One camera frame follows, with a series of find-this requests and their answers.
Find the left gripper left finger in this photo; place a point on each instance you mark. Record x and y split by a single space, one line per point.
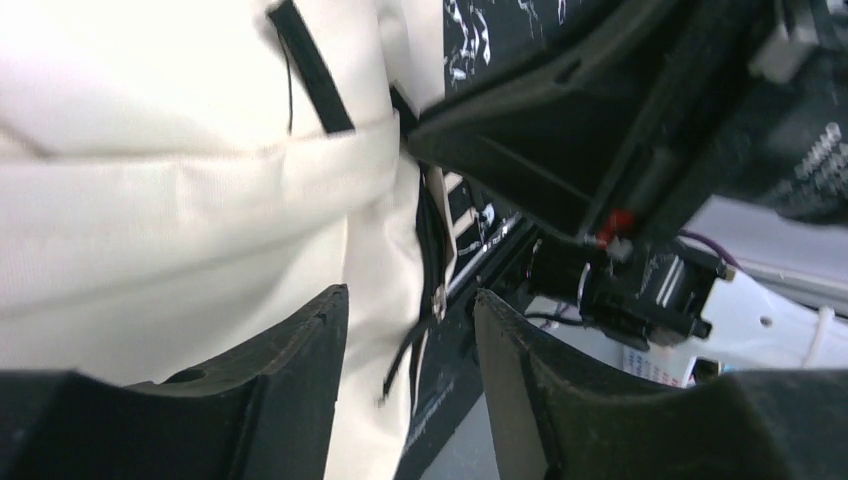
261 410

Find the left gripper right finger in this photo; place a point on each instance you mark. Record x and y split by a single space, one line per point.
558 413

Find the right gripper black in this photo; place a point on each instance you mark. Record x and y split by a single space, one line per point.
620 119

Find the beige student backpack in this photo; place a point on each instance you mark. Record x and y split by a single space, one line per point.
168 191

